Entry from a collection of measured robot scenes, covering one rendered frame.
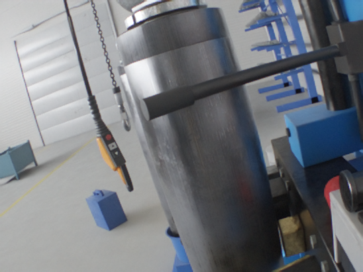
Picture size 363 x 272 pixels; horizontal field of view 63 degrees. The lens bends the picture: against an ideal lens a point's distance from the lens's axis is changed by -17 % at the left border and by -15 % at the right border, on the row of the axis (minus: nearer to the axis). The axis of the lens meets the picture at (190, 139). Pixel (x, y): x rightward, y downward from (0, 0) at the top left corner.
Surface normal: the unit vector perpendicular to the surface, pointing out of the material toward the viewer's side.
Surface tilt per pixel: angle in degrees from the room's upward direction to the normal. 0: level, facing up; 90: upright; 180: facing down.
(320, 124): 90
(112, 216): 90
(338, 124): 90
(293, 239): 90
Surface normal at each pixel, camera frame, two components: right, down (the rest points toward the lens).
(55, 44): -0.07, 0.26
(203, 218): -0.35, 0.32
